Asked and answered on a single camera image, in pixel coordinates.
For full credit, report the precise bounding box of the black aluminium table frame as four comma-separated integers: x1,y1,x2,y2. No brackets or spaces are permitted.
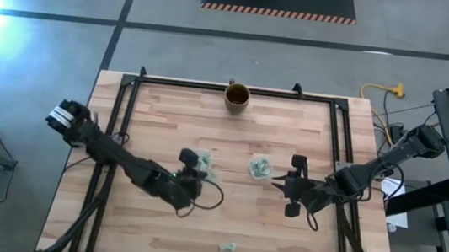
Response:
35,56,420,252

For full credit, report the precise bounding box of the clear plastic deli container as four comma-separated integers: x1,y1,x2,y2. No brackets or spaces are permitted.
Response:
194,147,216,181
246,153,276,183

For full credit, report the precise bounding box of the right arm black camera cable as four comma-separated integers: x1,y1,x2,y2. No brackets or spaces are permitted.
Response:
304,153,408,243

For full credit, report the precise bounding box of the green brown ceramic mug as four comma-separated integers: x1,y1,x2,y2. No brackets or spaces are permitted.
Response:
221,78,254,116

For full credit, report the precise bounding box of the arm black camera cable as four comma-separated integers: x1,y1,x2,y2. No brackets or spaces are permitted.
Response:
304,153,408,243
174,174,227,223

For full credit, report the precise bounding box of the black power adapter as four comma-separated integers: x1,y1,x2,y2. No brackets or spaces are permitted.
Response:
388,122,406,144

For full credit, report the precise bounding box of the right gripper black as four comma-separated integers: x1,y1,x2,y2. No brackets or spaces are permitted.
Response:
267,151,332,222

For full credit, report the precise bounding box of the yellow extension cord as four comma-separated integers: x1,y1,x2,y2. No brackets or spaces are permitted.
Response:
352,78,407,147

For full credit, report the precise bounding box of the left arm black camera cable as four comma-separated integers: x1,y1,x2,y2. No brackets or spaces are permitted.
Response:
174,174,227,223

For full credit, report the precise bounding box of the green white stevia packet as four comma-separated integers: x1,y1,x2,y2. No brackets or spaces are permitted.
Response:
217,240,239,252

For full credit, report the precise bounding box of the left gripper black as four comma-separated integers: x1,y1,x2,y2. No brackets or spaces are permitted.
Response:
163,145,211,214

